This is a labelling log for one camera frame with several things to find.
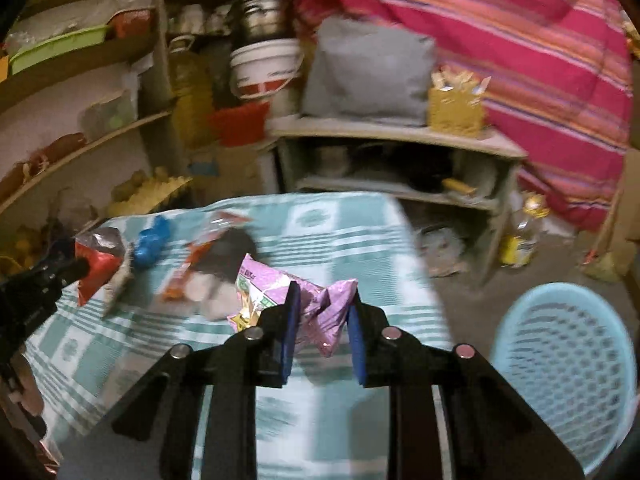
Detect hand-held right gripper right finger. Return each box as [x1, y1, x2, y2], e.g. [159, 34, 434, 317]
[347, 292, 586, 480]

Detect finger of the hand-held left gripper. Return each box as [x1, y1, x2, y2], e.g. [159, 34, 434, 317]
[39, 237, 94, 286]
[131, 216, 174, 269]

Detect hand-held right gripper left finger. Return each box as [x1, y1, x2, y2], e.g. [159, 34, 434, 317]
[112, 280, 301, 480]

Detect red snack wrapper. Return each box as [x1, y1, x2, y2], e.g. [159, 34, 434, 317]
[74, 226, 128, 307]

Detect purple snack packet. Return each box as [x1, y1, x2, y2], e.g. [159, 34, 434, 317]
[226, 252, 360, 358]

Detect clear packet with red print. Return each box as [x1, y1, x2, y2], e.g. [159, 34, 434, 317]
[160, 211, 253, 303]

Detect black and white pouch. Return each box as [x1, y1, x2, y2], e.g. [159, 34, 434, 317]
[184, 229, 260, 322]

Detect light blue plastic basket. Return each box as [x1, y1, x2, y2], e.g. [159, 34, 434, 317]
[490, 282, 638, 478]

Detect person's left forearm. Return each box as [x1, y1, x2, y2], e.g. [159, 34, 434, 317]
[0, 350, 48, 441]

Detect yellow egg tray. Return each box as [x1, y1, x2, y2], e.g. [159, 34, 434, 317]
[107, 167, 193, 218]

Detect silver printed packet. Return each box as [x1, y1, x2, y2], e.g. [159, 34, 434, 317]
[101, 254, 137, 319]

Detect cardboard box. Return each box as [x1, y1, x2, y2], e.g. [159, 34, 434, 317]
[189, 142, 276, 196]

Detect green checkered tablecloth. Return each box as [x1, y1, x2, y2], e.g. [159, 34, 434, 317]
[22, 192, 446, 480]

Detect sweet potato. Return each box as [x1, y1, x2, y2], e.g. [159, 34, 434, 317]
[30, 132, 87, 163]

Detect clear plastic bags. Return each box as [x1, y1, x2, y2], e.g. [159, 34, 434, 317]
[417, 227, 466, 278]

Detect green box in plastic bag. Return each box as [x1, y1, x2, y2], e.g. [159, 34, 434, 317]
[80, 91, 138, 141]

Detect red scalloped plastic basket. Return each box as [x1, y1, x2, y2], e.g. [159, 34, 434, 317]
[207, 102, 268, 147]

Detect yellow oil jug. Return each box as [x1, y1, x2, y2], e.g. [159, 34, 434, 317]
[167, 35, 216, 148]

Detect wooden shelf unit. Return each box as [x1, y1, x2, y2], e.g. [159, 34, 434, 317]
[0, 0, 201, 221]

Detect clear oil bottle yellow label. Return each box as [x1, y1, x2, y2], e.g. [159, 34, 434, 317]
[500, 192, 551, 268]

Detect white plastic bucket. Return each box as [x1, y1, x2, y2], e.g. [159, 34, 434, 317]
[229, 37, 305, 101]

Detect green plastic tray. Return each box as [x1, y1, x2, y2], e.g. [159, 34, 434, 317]
[9, 25, 111, 76]

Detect wooden side cabinet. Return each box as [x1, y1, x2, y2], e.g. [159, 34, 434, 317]
[267, 115, 528, 286]

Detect small red plastic basket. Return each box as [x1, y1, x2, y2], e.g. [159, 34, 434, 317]
[107, 7, 156, 38]

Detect steel cooking pot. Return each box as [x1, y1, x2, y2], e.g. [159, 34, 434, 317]
[231, 0, 296, 46]

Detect wooden chopstick holder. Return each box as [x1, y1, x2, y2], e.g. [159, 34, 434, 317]
[427, 70, 493, 138]

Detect straw broom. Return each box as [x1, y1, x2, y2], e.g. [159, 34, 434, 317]
[582, 250, 631, 282]

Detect red striped cloth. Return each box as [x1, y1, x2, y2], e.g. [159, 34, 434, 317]
[272, 0, 636, 233]

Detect yellow dried bundle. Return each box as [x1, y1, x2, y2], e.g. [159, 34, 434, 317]
[620, 10, 640, 61]

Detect black pan with wooden handle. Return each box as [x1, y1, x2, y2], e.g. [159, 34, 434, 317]
[400, 155, 481, 197]

